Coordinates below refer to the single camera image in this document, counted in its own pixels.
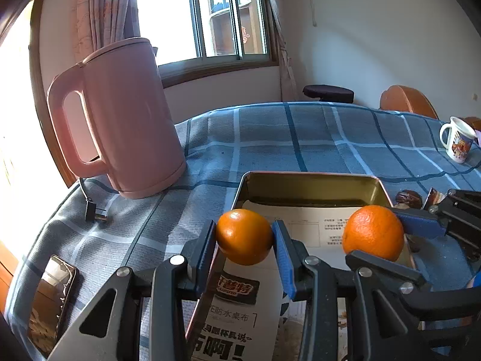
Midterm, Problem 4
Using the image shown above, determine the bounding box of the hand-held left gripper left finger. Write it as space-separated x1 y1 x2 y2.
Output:
47 220 218 361

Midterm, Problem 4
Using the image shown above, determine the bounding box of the metal tin box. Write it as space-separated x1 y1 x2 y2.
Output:
184 171 418 361

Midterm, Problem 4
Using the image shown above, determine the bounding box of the white instruction leaflet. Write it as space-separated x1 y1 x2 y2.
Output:
241 199 407 251

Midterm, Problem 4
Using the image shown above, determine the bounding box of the small orange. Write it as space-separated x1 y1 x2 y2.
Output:
216 209 274 266

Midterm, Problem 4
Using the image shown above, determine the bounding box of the black power plug cable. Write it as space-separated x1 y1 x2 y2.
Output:
78 177 108 224

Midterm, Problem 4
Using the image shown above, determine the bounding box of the sliding glass window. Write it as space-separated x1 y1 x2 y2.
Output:
134 0 281 88

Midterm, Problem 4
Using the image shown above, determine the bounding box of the black round stool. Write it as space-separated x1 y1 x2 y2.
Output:
302 84 355 104

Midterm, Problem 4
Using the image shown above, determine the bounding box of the pink electric kettle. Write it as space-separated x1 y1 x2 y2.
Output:
47 37 188 199

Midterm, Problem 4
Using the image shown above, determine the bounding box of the white cartoon print mug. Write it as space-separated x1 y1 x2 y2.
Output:
439 116 477 165

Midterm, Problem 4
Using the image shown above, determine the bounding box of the blue plaid tablecloth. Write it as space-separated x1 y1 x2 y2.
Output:
4 101 481 361

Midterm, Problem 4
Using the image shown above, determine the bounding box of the pale sheer curtain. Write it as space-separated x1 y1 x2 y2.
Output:
260 0 298 102

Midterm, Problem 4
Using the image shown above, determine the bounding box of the bold printed paper sheet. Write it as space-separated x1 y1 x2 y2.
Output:
191 258 291 361

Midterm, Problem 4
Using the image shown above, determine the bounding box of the large orange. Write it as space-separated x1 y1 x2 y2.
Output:
342 205 406 262

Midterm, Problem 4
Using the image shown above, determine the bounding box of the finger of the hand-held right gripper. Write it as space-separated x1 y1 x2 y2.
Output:
345 250 481 323
393 189 481 261

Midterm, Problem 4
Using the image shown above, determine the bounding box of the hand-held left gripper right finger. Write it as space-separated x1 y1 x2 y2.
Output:
271 219 426 361

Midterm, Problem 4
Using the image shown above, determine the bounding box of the orange wooden chair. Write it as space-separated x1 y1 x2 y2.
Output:
379 85 440 120

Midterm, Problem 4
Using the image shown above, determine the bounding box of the pink patterned curtain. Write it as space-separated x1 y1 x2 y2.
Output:
74 0 140 64

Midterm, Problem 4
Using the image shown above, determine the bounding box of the brown snack packet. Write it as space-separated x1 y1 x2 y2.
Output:
423 187 448 211

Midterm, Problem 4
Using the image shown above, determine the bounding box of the black smartphone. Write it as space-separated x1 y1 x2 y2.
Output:
26 255 81 360

